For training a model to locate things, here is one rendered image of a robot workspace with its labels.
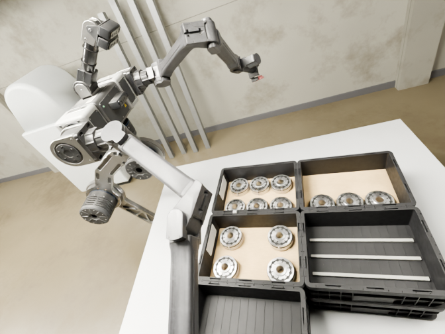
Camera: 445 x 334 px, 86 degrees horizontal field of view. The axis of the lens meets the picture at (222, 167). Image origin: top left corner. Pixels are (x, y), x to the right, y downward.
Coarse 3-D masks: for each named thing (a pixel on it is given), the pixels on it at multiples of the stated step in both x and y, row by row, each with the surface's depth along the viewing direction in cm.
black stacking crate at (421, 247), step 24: (312, 216) 97; (336, 216) 94; (360, 216) 92; (384, 216) 89; (408, 216) 87; (312, 264) 91; (336, 264) 89; (360, 264) 86; (384, 264) 84; (408, 264) 82; (432, 264) 75; (432, 288) 75
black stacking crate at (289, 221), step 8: (232, 216) 107; (240, 216) 106; (248, 216) 105; (256, 216) 104; (264, 216) 103; (272, 216) 102; (280, 216) 101; (288, 216) 100; (296, 216) 99; (216, 224) 113; (224, 224) 113; (232, 224) 112; (240, 224) 111; (248, 224) 110; (256, 224) 108; (264, 224) 107; (272, 224) 106; (280, 224) 105; (288, 224) 104; (296, 224) 103; (208, 240) 103; (216, 240) 111; (208, 256) 101; (208, 264) 100; (200, 272) 93; (208, 272) 100; (240, 280) 86; (304, 288) 82
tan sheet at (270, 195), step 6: (270, 180) 128; (294, 180) 123; (228, 186) 134; (270, 186) 125; (294, 186) 120; (228, 192) 131; (270, 192) 122; (288, 192) 119; (294, 192) 118; (228, 198) 128; (234, 198) 127; (240, 198) 126; (246, 198) 124; (252, 198) 123; (264, 198) 121; (270, 198) 120; (288, 198) 116; (294, 198) 115; (246, 204) 122; (294, 204) 113
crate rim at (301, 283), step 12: (216, 216) 110; (228, 216) 108; (300, 216) 96; (300, 228) 92; (204, 240) 102; (300, 240) 89; (204, 252) 98; (300, 252) 86; (300, 264) 84; (204, 276) 90; (300, 276) 80
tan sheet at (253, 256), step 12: (240, 228) 113; (252, 228) 111; (264, 228) 109; (252, 240) 106; (264, 240) 104; (216, 252) 107; (228, 252) 105; (240, 252) 104; (252, 252) 102; (264, 252) 100; (276, 252) 99; (288, 252) 97; (240, 264) 100; (252, 264) 98; (264, 264) 97; (240, 276) 96; (252, 276) 95; (264, 276) 93
